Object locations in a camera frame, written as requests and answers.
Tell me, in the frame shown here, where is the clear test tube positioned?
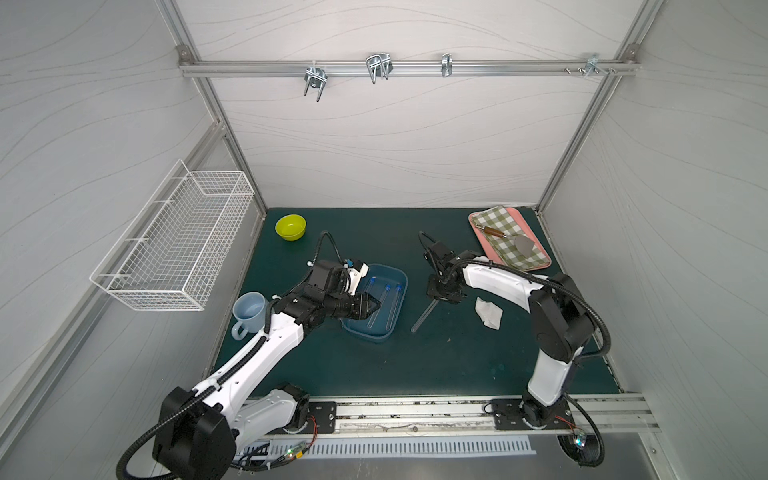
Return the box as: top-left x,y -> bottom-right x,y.
367,284 -> 391,330
411,299 -> 440,334
385,284 -> 403,332

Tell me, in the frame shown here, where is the blue capped test tube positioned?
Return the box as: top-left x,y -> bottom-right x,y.
364,276 -> 377,297

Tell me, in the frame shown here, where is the white gauze wipe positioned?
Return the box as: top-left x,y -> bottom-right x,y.
475,297 -> 503,330

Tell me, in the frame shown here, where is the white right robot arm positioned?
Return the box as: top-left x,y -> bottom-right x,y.
424,242 -> 600,409

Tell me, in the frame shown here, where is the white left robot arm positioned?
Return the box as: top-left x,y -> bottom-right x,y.
151,260 -> 381,479

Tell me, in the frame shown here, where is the blue plastic tub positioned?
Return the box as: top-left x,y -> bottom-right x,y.
340,263 -> 410,344

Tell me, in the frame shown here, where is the green white checkered cloth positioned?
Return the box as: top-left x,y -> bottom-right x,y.
472,205 -> 550,271

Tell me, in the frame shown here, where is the pink plastic tray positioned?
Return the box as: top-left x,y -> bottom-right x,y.
467,206 -> 553,277

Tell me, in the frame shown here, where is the yellow green bowl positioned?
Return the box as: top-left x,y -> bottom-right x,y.
275,214 -> 307,242

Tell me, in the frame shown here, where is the light blue mug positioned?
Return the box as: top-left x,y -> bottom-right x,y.
231,292 -> 268,341

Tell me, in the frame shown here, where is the metal clamp hook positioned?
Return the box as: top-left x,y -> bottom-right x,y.
365,53 -> 393,84
303,66 -> 328,102
563,55 -> 618,78
441,53 -> 453,78

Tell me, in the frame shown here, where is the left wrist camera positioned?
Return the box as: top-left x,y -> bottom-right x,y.
344,259 -> 369,295

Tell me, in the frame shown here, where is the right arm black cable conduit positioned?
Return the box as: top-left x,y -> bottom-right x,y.
418,230 -> 613,360

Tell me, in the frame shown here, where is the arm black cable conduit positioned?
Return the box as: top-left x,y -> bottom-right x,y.
418,230 -> 613,360
115,230 -> 346,480

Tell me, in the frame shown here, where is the wooden handled metal spatula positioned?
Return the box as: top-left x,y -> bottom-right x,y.
474,224 -> 536,257

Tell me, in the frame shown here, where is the white wire basket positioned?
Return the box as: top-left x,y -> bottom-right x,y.
89,160 -> 254,312

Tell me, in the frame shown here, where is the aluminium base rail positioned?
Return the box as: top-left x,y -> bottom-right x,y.
308,393 -> 661,438

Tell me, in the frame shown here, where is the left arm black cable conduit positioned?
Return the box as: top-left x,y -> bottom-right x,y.
115,230 -> 346,480

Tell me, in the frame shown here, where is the aluminium cross rail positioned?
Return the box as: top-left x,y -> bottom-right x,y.
179,58 -> 641,78

